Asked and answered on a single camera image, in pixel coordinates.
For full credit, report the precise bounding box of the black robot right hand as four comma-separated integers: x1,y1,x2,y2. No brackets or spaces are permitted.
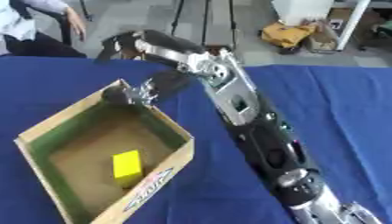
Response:
93,29,207,107

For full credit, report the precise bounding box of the tan cardboard box green inside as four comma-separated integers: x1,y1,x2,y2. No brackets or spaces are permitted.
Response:
13,78,196,224

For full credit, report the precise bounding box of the white box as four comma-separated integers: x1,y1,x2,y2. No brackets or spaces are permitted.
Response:
269,0,336,27

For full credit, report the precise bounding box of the black tripod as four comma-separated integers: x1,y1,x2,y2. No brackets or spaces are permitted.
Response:
170,0,239,50

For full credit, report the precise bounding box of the person's hand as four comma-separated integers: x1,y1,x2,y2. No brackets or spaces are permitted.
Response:
64,6,89,42

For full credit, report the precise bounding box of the yellow rectangular block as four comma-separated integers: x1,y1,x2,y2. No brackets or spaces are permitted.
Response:
110,150,146,189

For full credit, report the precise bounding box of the person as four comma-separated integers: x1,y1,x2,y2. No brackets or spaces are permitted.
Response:
0,0,89,59

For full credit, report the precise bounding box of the tan bag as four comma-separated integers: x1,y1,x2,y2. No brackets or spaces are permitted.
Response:
304,20,340,54

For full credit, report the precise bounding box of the white pole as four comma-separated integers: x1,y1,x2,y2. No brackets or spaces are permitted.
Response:
333,0,374,52

